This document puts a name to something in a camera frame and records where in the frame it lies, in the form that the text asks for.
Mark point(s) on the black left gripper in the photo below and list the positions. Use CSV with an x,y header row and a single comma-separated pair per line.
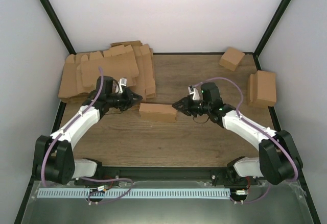
x,y
130,101

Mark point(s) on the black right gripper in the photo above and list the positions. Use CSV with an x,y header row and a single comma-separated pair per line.
x,y
187,111

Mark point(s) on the brown cardboard box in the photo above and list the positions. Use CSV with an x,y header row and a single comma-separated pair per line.
x,y
157,112

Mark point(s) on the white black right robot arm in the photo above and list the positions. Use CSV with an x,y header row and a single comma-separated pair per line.
x,y
278,158

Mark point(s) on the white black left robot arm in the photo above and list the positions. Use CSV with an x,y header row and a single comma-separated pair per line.
x,y
53,156

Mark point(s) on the small folded cardboard box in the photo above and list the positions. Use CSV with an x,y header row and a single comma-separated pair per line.
x,y
231,58

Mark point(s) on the large folded cardboard box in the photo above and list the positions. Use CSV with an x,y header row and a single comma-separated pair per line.
x,y
261,89

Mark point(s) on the stack of flat cardboard blanks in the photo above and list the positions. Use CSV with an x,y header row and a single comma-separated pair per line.
x,y
132,60

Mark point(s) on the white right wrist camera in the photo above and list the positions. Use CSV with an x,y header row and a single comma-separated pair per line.
x,y
193,93

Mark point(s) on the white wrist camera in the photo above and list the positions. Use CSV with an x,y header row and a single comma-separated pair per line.
x,y
121,85
193,93

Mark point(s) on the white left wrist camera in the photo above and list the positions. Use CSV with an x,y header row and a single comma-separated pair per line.
x,y
121,85

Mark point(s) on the black aluminium frame rail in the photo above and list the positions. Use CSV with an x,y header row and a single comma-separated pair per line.
x,y
154,173

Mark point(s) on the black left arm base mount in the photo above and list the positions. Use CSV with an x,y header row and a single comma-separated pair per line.
x,y
104,173

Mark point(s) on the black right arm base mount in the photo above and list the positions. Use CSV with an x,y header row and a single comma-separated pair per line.
x,y
227,176

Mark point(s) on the light blue slotted cable duct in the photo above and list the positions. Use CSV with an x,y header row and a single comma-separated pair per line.
x,y
205,193

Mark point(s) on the black left corner frame post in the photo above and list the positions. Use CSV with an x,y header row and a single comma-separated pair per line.
x,y
57,25

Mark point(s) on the black corner frame post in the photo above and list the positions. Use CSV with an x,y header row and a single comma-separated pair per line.
x,y
57,25
271,26

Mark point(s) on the black right corner frame post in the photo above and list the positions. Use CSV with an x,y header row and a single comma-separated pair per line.
x,y
271,26

